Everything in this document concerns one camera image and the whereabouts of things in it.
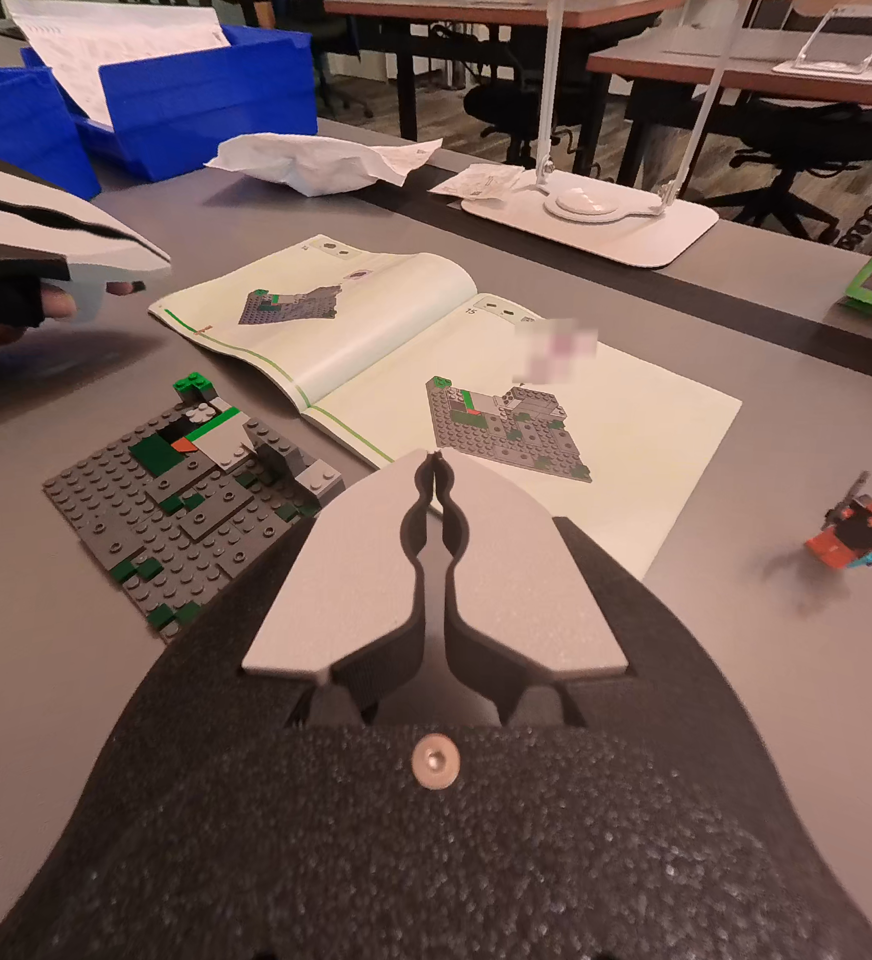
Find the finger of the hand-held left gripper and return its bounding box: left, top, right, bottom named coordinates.
left=0, top=141, right=149, bottom=244
left=0, top=212, right=172, bottom=321

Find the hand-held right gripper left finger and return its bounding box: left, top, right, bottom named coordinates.
left=241, top=450, right=432, bottom=726

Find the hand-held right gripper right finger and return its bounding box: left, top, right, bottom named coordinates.
left=438, top=448, right=631, bottom=726

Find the grey brick baseplate build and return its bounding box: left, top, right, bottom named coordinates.
left=42, top=371, right=347, bottom=646

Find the instruction booklet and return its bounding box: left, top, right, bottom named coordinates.
left=147, top=234, right=743, bottom=583

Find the orange toy minifigure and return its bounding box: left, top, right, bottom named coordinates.
left=803, top=471, right=872, bottom=573

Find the person's left hand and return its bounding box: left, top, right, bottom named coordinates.
left=0, top=281, right=146, bottom=360

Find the blue plastic bin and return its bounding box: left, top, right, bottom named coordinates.
left=19, top=24, right=319, bottom=183
left=0, top=66, right=101, bottom=201

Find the white paper sheet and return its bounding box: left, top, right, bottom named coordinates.
left=4, top=0, right=232, bottom=129

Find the crumpled white paper bag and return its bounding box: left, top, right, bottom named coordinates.
left=205, top=132, right=444, bottom=198

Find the white lamp base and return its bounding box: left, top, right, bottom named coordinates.
left=462, top=0, right=753, bottom=269

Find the small paper slip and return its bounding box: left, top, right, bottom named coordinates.
left=428, top=163, right=528, bottom=204

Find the brown wooden table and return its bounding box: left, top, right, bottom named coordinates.
left=323, top=0, right=688, bottom=144
left=586, top=28, right=872, bottom=196

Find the black office chair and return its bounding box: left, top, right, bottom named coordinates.
left=462, top=78, right=628, bottom=170
left=702, top=97, right=872, bottom=245

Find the clear acrylic stand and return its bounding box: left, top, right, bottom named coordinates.
left=772, top=3, right=872, bottom=80

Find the black coiled cable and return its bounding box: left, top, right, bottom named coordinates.
left=835, top=168, right=872, bottom=252

